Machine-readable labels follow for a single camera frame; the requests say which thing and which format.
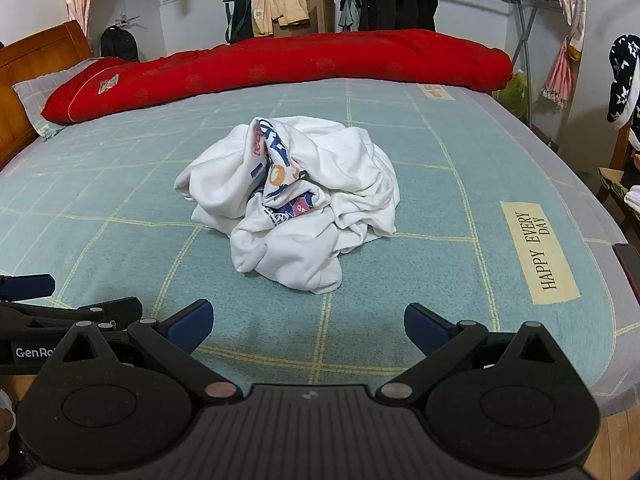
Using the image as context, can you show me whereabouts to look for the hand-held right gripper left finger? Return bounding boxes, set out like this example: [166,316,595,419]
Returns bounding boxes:
[50,299,244,405]

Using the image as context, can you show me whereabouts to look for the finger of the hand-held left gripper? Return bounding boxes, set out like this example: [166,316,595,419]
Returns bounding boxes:
[0,273,56,302]
[0,297,144,333]

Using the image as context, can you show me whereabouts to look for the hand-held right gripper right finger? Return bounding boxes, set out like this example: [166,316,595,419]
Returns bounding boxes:
[376,303,591,405]

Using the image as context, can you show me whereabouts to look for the white printed long-sleeve shirt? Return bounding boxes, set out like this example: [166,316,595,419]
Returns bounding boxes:
[173,116,401,295]

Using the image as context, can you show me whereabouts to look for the person's left hand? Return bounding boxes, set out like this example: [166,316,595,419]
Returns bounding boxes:
[0,391,17,453]

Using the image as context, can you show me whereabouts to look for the grey checked pillow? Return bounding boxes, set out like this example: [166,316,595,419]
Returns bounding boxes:
[12,57,101,142]

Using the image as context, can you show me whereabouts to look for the wooden headboard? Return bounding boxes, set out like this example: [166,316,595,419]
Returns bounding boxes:
[0,20,94,171]

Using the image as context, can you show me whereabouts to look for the green patterned chair cushion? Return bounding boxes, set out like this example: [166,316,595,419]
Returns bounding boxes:
[597,166,640,221]

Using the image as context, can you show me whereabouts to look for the yellow-green plastic bag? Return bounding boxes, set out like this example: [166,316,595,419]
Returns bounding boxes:
[492,71,531,121]

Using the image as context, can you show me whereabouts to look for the black backpack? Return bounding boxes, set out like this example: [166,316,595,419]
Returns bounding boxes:
[100,25,139,62]

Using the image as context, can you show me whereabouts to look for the wooden chair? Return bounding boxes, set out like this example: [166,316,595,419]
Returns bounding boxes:
[597,120,640,233]

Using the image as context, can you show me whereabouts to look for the red quilt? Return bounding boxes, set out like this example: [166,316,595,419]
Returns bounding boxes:
[41,29,514,125]

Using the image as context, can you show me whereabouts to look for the metal drying rack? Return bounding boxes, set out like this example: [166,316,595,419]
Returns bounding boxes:
[410,0,566,126]

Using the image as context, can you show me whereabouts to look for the green bag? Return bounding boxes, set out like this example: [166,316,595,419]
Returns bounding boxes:
[222,0,276,45]

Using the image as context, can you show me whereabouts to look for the beige floral garment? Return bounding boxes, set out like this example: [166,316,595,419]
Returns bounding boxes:
[251,0,275,37]

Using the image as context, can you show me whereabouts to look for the grey-green hanging garment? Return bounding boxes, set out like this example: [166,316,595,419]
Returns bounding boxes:
[337,0,362,32]

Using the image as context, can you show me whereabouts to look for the beige shorts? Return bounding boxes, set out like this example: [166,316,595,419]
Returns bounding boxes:
[270,0,312,28]

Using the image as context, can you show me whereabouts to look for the cardboard box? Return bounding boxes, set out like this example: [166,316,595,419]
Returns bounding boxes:
[272,0,336,38]

